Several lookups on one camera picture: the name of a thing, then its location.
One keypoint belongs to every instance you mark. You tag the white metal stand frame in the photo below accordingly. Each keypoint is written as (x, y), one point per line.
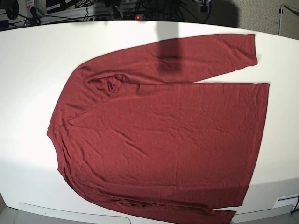
(281, 11)

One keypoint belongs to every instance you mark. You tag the dark red long-sleeve shirt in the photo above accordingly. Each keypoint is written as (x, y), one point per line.
(140, 131)

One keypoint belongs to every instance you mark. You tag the white wall socket plate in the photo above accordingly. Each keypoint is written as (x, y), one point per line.
(285, 201)

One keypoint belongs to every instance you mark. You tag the black power strip red switch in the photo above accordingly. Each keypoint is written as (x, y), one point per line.
(129, 17)

